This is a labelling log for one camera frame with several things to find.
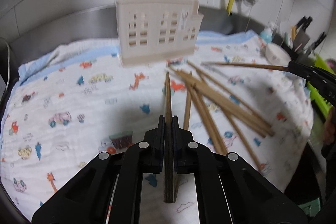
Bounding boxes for wooden chopstick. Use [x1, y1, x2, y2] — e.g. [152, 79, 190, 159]
[195, 69, 263, 172]
[201, 62, 289, 72]
[183, 84, 192, 130]
[186, 81, 228, 156]
[164, 72, 175, 203]
[169, 66, 275, 138]

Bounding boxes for green plastic rack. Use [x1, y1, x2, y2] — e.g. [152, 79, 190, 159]
[305, 53, 336, 119]

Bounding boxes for black knife block with knives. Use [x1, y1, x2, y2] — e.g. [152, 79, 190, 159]
[284, 16, 327, 60]

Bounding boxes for white ceramic bowl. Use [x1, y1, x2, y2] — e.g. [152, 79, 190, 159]
[265, 43, 291, 67]

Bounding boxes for blue soap bottle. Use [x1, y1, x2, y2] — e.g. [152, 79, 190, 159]
[260, 22, 274, 44]

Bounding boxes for white printed cloth mat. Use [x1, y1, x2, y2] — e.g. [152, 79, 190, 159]
[1, 31, 313, 219]

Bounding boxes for beige plastic utensil holder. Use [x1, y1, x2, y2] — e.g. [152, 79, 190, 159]
[116, 0, 203, 66]

